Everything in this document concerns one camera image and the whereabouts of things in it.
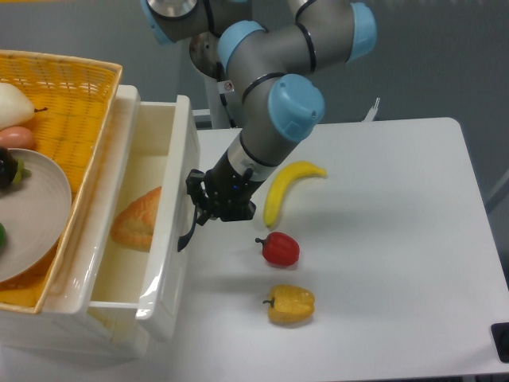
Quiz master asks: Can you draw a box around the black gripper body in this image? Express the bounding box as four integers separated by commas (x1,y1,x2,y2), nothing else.
204,154,262,222

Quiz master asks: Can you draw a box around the white top drawer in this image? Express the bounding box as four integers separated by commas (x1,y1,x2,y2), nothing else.
88,95,200,345

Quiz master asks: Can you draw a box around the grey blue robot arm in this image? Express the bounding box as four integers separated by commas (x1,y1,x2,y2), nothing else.
142,1,377,224

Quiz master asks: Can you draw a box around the white drawer cabinet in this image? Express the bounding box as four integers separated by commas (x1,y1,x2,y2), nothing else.
1,85,149,358

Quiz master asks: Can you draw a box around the yellow banana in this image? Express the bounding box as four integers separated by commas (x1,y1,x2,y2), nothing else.
262,161,328,228

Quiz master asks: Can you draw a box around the orange bread pastry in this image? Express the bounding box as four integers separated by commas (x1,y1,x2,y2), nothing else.
110,186,161,252

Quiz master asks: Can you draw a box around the red bell pepper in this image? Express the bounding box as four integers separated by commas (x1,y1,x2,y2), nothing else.
254,232,300,267

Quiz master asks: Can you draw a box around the yellow bell pepper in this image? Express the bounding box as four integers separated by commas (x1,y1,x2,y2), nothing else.
262,284,315,324

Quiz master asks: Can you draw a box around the yellow woven basket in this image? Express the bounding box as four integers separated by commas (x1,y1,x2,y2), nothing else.
1,50,122,314

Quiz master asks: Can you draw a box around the grey round plate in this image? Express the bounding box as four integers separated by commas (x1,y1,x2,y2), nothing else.
1,149,72,281

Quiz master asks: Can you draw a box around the dark purple eggplant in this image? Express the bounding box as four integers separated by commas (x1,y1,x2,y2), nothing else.
0,146,32,189

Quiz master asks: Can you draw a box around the orange pink egg fruit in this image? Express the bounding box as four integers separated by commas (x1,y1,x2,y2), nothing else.
0,127,36,150

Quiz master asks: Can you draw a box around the white pear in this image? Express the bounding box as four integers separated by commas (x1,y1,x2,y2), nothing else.
0,83,48,130

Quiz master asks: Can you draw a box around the green vegetable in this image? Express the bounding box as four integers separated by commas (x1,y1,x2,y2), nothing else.
0,224,7,250

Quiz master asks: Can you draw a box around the black corner object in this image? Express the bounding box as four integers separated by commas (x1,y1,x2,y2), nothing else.
491,322,509,364

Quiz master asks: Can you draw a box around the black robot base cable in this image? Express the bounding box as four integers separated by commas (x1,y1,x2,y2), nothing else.
216,63,238,129

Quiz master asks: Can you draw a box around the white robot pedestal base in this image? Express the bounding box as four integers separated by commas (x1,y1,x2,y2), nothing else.
189,32,244,129

